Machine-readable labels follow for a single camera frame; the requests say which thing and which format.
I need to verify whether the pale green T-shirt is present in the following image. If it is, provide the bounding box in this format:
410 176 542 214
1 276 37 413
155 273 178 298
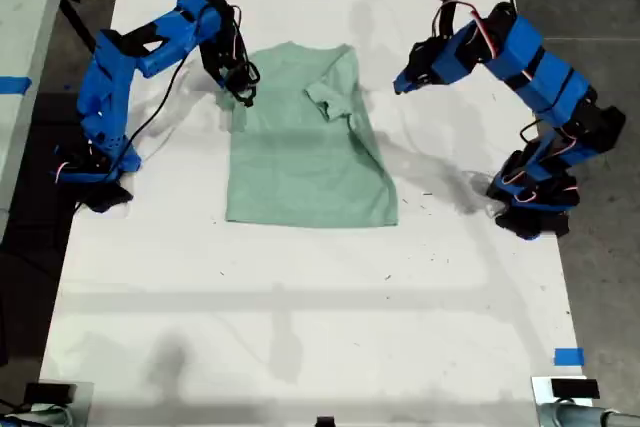
215 41 400 229

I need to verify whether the pale grey side bench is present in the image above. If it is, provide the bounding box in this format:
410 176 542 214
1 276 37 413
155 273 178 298
0 0 74 243

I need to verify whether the blue tape strip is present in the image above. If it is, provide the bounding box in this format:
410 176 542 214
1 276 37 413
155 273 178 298
553 347 586 368
0 75 33 95

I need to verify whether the white plate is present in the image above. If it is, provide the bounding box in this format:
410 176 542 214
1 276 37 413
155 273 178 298
530 375 601 406

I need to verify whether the small black box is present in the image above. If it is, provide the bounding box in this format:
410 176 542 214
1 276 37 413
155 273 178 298
550 378 601 401
23 382 76 405

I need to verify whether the grey metal plate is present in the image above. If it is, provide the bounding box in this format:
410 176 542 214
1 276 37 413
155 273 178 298
37 379 96 427

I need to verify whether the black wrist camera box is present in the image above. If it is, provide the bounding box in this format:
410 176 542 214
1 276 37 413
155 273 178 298
230 60 262 109

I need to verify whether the black camera stalk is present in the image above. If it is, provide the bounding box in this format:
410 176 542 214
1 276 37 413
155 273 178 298
430 0 464 43

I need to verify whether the red white servo wire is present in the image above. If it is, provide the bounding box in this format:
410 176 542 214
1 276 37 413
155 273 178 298
434 0 501 61

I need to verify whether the black strap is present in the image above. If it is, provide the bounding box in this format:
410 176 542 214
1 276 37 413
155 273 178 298
58 0 97 54

